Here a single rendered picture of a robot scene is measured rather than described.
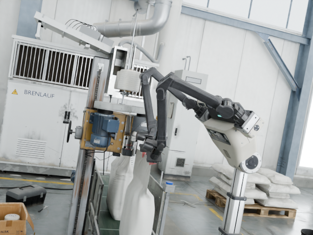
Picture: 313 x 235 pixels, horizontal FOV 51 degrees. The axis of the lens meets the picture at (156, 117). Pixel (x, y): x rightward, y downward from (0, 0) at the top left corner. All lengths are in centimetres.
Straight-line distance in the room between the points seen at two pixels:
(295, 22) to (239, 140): 664
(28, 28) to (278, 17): 535
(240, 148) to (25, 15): 494
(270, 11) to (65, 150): 541
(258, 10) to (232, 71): 147
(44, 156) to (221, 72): 411
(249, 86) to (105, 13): 353
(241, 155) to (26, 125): 386
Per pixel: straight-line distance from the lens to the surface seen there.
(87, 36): 503
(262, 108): 797
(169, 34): 597
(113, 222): 304
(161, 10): 511
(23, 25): 629
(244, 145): 211
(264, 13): 810
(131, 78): 245
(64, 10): 677
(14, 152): 548
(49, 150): 543
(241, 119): 190
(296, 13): 860
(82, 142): 264
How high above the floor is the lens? 150
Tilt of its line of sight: 3 degrees down
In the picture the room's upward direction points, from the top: 10 degrees clockwise
